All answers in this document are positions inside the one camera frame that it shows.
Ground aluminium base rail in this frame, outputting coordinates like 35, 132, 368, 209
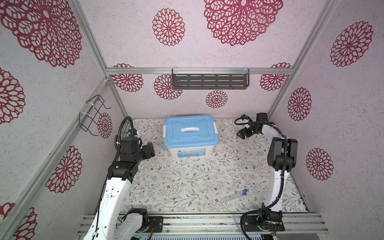
77, 212, 329, 238

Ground grey wall shelf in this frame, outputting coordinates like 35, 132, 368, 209
171, 69, 250, 90

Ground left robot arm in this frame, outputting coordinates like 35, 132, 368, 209
84, 116, 156, 240

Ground white plastic storage bin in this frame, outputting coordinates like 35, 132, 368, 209
164, 145, 216, 158

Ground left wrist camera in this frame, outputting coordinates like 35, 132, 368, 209
120, 136, 142, 156

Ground blue plastic bin lid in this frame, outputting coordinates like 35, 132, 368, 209
163, 116, 219, 149

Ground clear test tube blue caps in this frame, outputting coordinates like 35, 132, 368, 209
221, 189, 248, 203

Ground black wire wall rack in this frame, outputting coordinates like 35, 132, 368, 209
78, 95, 113, 139

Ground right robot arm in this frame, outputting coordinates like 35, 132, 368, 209
234, 113, 298, 240

